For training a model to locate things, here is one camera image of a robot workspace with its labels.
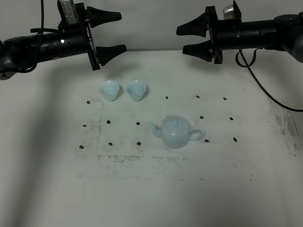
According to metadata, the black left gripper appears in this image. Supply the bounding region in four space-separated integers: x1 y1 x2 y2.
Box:
58 3 127 70

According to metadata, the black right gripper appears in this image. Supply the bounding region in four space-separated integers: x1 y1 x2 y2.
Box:
176 1 242 64

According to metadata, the light blue porcelain teapot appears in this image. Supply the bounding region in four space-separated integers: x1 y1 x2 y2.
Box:
147 115 205 149

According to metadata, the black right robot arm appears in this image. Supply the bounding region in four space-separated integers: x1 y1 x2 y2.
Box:
176 2 303 64

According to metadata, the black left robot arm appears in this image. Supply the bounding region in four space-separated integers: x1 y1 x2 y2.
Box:
0 0 127 80

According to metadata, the left light blue teacup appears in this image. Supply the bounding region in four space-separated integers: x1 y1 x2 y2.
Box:
99 80 120 102

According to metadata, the light blue teacup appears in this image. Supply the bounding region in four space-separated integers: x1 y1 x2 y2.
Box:
99 80 120 102
126 80 147 101

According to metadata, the right light blue teacup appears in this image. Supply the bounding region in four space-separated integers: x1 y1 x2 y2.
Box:
126 80 147 101

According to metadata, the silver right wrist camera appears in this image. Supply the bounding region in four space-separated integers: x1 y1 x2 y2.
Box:
223 4 236 20

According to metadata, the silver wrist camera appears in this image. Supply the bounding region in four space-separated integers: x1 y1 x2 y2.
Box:
57 0 78 25
223 4 236 20

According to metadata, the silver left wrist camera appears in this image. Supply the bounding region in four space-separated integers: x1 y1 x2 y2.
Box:
57 0 78 25

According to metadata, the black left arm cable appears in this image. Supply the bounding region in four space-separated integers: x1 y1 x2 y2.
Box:
30 0 62 34

